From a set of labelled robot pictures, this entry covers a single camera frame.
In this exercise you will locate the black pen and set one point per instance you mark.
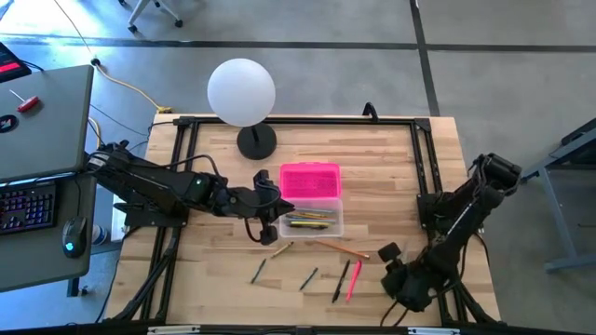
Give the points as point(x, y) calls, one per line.
point(341, 281)

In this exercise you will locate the black arched bracket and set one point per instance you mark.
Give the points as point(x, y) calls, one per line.
point(365, 111)

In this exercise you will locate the white globe lamp black base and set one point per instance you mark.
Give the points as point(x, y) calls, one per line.
point(241, 93)

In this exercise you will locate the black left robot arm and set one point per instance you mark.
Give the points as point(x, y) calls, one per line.
point(153, 181)

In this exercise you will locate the small dark pencil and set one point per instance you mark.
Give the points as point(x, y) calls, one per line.
point(309, 279)

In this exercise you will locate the backlit black keyboard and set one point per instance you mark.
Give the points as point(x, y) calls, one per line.
point(28, 209)

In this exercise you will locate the grey laptop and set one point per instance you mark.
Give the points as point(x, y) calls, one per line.
point(46, 130)

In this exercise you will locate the black computer mouse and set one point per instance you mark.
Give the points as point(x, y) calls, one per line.
point(74, 237)

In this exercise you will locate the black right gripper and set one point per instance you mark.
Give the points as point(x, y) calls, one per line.
point(410, 288)

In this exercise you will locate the blue-legged workbench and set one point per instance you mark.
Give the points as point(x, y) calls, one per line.
point(554, 218)

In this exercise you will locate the green printed pencil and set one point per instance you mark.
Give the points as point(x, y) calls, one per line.
point(258, 271)

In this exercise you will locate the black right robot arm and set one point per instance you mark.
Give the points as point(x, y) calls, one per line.
point(465, 218)

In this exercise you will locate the white label strip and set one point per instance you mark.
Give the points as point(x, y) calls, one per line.
point(174, 329)
point(433, 330)

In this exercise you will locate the orange pencil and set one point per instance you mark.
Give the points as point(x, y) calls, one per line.
point(316, 215)
point(342, 249)

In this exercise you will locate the black aluminium table frame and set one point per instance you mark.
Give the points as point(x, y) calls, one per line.
point(326, 121)

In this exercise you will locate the black device red screen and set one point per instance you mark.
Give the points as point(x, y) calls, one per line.
point(9, 60)

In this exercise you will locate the white office chair base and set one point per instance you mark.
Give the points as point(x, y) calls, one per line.
point(132, 28)

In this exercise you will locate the pink pen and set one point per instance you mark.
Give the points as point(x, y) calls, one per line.
point(354, 280)

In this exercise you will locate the clear pencil box pink lid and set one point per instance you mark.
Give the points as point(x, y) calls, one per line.
point(309, 181)

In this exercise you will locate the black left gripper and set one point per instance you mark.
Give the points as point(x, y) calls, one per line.
point(261, 205)

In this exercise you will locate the grey desk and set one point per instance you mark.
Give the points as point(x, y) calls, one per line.
point(42, 265)

